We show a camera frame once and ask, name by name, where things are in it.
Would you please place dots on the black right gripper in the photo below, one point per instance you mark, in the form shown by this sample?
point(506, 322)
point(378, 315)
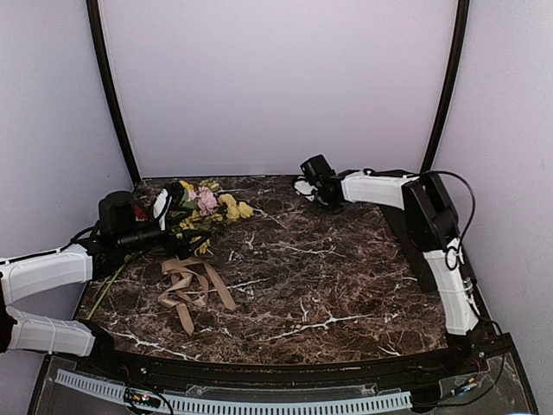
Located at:
point(327, 210)

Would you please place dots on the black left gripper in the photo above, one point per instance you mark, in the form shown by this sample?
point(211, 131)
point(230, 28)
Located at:
point(183, 250)

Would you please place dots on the pink fake flower stem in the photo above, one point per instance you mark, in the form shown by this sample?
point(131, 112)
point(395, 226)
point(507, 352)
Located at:
point(202, 199)

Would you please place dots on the red fake rose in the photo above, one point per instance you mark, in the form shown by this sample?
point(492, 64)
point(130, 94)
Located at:
point(140, 215)

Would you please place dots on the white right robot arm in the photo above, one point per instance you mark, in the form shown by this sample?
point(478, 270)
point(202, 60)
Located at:
point(432, 223)

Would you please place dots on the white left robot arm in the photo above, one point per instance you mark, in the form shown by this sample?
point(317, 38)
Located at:
point(92, 254)

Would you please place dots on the small yellow blossom spray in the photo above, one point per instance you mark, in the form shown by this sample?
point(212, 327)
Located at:
point(188, 225)

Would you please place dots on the beige ribbon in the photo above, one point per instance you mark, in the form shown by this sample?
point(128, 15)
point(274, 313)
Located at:
point(191, 281)

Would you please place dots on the left circuit board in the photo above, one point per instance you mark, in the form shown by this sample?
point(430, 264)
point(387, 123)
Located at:
point(136, 398)

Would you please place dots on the circuit board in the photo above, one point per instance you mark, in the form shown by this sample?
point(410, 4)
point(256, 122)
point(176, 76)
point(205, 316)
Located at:
point(136, 398)
point(464, 387)

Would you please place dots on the right circuit board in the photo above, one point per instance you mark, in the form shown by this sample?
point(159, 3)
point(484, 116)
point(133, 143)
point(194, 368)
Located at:
point(464, 387)

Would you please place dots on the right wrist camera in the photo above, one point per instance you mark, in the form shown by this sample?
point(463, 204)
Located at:
point(303, 188)

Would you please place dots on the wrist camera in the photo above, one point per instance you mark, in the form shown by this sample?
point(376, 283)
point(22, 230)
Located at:
point(168, 198)
point(303, 188)

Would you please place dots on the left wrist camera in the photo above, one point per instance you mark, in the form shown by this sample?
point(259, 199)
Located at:
point(168, 198)

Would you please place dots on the white cable duct strip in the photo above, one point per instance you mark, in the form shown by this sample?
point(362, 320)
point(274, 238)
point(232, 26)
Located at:
point(206, 400)

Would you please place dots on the black front rail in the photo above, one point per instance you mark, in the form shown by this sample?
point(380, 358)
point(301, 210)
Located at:
point(416, 369)

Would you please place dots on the black frame post right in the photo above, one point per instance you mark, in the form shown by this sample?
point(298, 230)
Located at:
point(448, 85)

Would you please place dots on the black frame post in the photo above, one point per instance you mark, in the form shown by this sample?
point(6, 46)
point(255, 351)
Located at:
point(448, 85)
point(111, 97)

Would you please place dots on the black frame post left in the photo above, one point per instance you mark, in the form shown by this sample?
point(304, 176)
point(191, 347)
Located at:
point(111, 97)

